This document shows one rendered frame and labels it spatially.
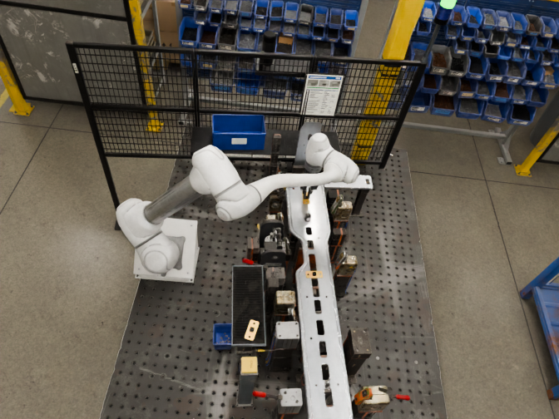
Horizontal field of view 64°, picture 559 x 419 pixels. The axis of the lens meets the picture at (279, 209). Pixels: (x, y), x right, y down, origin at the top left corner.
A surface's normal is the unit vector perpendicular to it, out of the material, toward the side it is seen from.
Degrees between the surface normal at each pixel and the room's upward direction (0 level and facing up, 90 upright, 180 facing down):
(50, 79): 91
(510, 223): 0
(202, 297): 0
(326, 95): 90
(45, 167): 0
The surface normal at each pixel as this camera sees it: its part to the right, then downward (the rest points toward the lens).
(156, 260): 0.10, 0.20
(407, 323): 0.10, -0.62
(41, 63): -0.09, 0.79
